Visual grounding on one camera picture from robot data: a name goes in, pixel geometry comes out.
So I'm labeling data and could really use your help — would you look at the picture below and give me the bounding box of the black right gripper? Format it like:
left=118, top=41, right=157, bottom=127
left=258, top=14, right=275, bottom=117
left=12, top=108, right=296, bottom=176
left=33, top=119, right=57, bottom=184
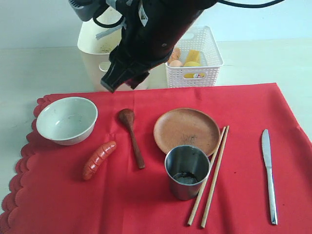
left=100, top=0, right=217, bottom=93

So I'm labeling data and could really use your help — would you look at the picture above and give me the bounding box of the brown egg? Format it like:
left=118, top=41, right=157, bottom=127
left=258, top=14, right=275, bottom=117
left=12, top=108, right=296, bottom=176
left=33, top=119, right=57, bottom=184
left=169, top=59, right=183, bottom=67

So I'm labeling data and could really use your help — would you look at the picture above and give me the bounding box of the fried breaded nugget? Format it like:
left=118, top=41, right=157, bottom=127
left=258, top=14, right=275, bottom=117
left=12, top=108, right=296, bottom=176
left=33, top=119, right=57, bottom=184
left=167, top=47, right=181, bottom=63

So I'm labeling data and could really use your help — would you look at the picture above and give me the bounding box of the yellow lemon with sticker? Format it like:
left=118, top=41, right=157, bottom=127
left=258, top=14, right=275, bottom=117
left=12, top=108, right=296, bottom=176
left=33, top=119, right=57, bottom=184
left=183, top=61, right=201, bottom=78

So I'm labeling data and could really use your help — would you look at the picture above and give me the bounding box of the yellow cheese wedge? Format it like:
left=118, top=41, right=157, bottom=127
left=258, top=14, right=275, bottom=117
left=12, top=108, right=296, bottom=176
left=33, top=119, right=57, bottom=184
left=185, top=50, right=200, bottom=63

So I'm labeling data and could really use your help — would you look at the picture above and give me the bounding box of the red toy sausage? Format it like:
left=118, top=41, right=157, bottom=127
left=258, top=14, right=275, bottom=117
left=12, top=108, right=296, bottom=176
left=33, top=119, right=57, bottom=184
left=82, top=141, right=117, bottom=180

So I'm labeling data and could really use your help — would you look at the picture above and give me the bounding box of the stainless steel cup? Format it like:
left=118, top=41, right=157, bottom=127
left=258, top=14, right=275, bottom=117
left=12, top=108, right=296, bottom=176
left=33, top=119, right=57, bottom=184
left=164, top=145, right=211, bottom=201

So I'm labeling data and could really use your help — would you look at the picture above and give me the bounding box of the stainless steel table knife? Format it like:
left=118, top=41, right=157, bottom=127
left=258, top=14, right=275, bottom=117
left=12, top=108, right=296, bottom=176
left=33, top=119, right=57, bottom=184
left=261, top=129, right=278, bottom=225

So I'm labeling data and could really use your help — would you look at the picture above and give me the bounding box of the dark wooden spoon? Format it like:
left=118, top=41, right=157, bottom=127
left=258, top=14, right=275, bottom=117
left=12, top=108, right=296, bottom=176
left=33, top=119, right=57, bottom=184
left=118, top=109, right=145, bottom=169

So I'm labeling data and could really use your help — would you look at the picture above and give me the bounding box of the cream plastic bin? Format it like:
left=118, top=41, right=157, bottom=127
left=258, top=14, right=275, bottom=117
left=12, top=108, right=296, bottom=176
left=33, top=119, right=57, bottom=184
left=78, top=19, right=121, bottom=92

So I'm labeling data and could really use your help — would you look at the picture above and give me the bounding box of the white ceramic bowl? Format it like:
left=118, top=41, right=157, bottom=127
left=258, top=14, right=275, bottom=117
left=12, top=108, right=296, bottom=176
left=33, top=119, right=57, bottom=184
left=36, top=97, right=98, bottom=146

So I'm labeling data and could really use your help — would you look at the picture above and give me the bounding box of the brown wooden plate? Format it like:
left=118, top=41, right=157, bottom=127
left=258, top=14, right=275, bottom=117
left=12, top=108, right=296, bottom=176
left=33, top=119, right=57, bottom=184
left=154, top=108, right=220, bottom=156

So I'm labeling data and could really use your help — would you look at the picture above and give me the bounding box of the white perforated plastic basket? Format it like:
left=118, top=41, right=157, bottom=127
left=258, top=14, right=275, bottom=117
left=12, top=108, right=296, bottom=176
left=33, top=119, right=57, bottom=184
left=165, top=26, right=224, bottom=88

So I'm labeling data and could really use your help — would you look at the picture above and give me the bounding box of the wooden chopstick left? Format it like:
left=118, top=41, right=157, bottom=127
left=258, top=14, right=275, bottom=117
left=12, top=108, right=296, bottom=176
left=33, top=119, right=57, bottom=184
left=187, top=126, right=227, bottom=226

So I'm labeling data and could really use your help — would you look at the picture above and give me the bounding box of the wooden chopstick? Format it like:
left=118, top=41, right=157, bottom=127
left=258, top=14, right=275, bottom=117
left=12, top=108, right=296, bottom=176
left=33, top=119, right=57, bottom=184
left=200, top=125, right=230, bottom=229
left=187, top=126, right=227, bottom=226

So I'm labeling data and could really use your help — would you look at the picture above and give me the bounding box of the red scalloped tablecloth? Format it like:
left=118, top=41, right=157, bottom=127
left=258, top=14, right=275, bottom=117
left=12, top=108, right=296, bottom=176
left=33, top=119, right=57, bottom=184
left=0, top=83, right=312, bottom=234

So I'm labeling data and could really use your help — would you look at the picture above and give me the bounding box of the wooden chopstick right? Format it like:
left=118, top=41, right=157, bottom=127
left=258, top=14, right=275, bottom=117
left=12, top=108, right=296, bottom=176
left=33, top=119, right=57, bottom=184
left=200, top=125, right=230, bottom=229

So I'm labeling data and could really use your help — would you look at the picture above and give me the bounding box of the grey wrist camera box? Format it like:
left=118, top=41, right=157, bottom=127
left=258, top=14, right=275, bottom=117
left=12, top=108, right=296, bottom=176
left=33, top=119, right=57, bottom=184
left=68, top=0, right=108, bottom=21

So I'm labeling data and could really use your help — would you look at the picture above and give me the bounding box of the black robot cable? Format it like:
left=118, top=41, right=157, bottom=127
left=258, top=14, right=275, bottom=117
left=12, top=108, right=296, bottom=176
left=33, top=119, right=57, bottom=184
left=218, top=0, right=286, bottom=8

